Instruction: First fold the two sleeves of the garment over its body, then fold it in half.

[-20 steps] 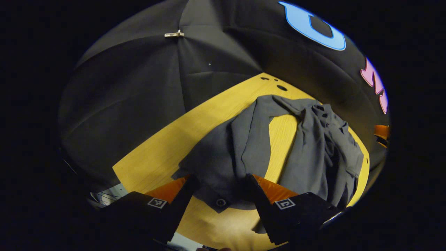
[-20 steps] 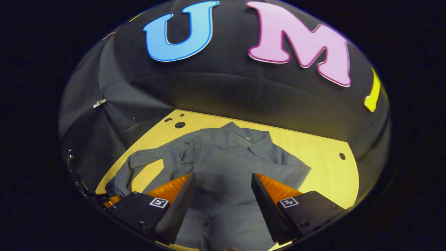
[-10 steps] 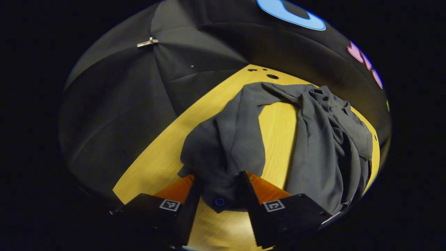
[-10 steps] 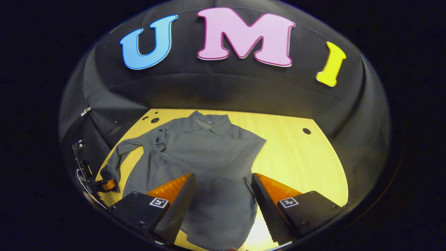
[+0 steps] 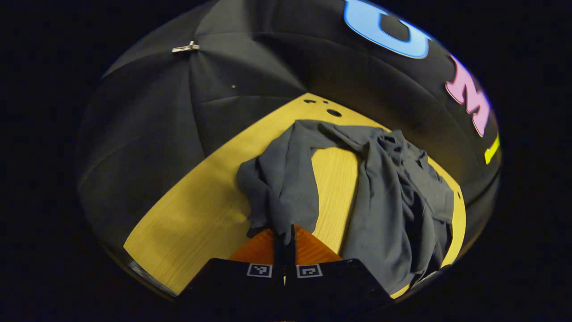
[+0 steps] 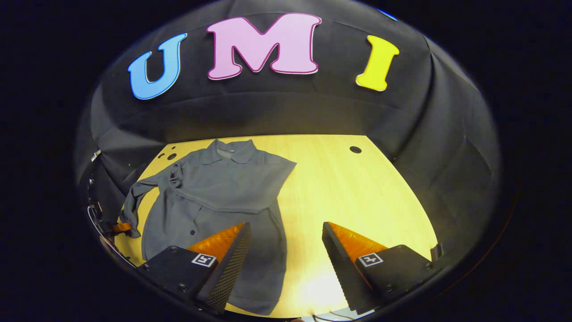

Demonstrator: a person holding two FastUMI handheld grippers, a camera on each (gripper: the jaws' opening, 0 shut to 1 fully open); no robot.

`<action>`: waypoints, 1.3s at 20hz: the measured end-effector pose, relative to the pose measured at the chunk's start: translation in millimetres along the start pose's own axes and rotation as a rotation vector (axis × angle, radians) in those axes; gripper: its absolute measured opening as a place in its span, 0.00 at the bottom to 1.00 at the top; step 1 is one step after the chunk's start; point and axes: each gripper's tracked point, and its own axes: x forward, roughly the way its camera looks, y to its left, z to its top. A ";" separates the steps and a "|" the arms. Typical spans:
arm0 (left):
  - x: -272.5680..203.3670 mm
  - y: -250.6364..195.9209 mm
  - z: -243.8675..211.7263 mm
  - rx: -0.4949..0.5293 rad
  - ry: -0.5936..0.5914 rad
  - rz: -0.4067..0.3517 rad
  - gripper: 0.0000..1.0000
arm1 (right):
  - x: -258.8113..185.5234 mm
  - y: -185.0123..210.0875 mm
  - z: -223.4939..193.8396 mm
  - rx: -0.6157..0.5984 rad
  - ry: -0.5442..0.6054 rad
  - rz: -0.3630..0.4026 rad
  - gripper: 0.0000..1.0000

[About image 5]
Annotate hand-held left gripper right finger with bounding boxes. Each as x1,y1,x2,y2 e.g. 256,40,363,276
285,224,395,316

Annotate black backdrop cloth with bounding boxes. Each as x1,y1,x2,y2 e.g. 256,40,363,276
75,0,502,253

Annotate silver metal clip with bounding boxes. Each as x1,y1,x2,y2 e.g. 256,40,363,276
172,41,201,54

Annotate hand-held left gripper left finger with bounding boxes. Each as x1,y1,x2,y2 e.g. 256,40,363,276
178,226,286,316

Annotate grey button shirt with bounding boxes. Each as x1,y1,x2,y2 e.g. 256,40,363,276
236,119,456,296

